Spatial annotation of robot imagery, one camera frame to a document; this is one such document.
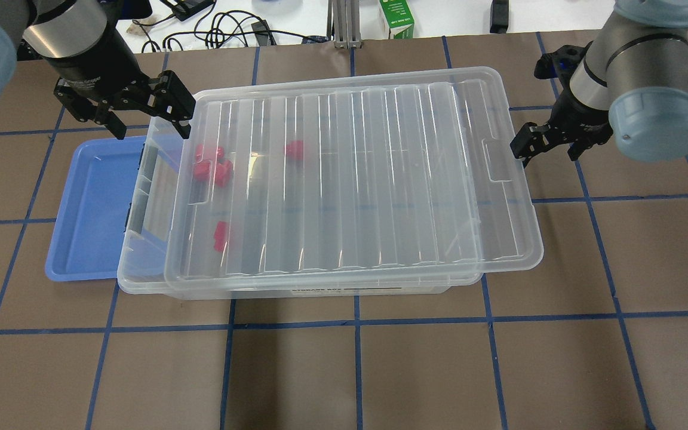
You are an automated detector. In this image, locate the black power adapter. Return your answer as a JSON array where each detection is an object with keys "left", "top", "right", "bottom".
[{"left": 161, "top": 0, "right": 216, "bottom": 22}]

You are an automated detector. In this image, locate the black gripper, tray side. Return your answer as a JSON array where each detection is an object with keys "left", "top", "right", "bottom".
[{"left": 51, "top": 27, "right": 196, "bottom": 140}]

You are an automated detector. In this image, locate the clear plastic box lid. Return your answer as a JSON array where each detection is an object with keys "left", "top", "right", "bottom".
[{"left": 163, "top": 66, "right": 544, "bottom": 297}]

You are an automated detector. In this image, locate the red block under lid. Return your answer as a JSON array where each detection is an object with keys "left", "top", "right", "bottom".
[{"left": 284, "top": 140, "right": 304, "bottom": 161}]

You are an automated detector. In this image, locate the blue plastic tray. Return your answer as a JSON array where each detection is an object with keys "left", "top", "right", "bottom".
[{"left": 45, "top": 136, "right": 145, "bottom": 281}]

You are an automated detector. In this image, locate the black cable bundle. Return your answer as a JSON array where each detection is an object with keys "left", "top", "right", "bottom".
[{"left": 132, "top": 0, "right": 333, "bottom": 54}]

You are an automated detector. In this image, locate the red block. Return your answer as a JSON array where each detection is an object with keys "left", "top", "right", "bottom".
[
  {"left": 213, "top": 159, "right": 233, "bottom": 188},
  {"left": 193, "top": 160, "right": 212, "bottom": 183},
  {"left": 195, "top": 144, "right": 225, "bottom": 162},
  {"left": 284, "top": 140, "right": 304, "bottom": 161},
  {"left": 213, "top": 221, "right": 229, "bottom": 254}
]

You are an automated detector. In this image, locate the aluminium frame post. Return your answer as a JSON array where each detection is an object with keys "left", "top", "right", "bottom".
[{"left": 327, "top": 0, "right": 363, "bottom": 49}]

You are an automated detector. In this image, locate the red block in box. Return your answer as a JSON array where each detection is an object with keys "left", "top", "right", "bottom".
[
  {"left": 193, "top": 160, "right": 212, "bottom": 183},
  {"left": 213, "top": 159, "right": 233, "bottom": 188},
  {"left": 195, "top": 144, "right": 225, "bottom": 162}
]

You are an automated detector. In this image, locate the green white carton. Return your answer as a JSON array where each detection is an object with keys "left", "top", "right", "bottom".
[{"left": 377, "top": 0, "right": 416, "bottom": 40}]

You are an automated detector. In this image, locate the clear plastic storage box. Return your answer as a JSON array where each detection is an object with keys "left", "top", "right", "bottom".
[{"left": 118, "top": 107, "right": 481, "bottom": 300}]

